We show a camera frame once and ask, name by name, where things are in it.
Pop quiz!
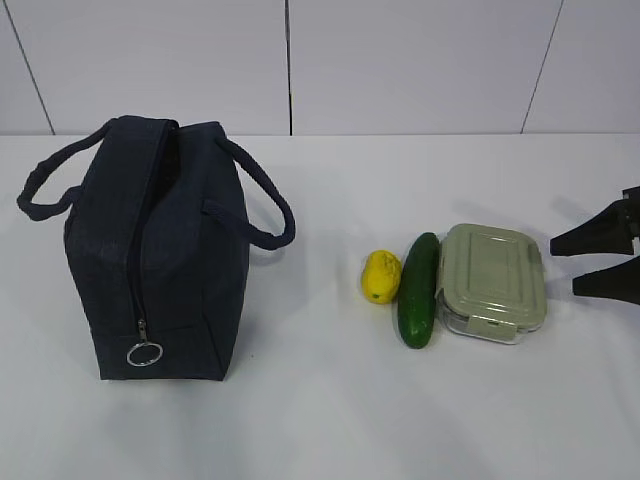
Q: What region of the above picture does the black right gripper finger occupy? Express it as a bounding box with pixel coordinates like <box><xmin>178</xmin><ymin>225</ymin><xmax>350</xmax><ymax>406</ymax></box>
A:
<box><xmin>550</xmin><ymin>200</ymin><xmax>639</xmax><ymax>256</ymax></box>
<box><xmin>572</xmin><ymin>257</ymin><xmax>640</xmax><ymax>305</ymax></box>

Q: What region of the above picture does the glass container with green lid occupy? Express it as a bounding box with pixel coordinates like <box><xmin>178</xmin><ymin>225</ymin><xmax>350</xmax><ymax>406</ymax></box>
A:
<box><xmin>435</xmin><ymin>223</ymin><xmax>547</xmax><ymax>344</ymax></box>

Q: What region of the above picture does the green cucumber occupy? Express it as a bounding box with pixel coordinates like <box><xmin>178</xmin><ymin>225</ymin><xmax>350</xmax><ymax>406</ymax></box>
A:
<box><xmin>397</xmin><ymin>232</ymin><xmax>440</xmax><ymax>349</ymax></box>

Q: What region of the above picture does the yellow toy lemon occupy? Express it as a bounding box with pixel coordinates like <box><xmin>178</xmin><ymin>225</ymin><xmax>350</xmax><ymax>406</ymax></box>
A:
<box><xmin>361</xmin><ymin>250</ymin><xmax>402</xmax><ymax>304</ymax></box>

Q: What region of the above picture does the dark navy fabric lunch bag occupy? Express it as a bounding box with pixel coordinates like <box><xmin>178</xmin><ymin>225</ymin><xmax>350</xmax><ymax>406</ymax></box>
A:
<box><xmin>17</xmin><ymin>115</ymin><xmax>296</xmax><ymax>381</ymax></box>

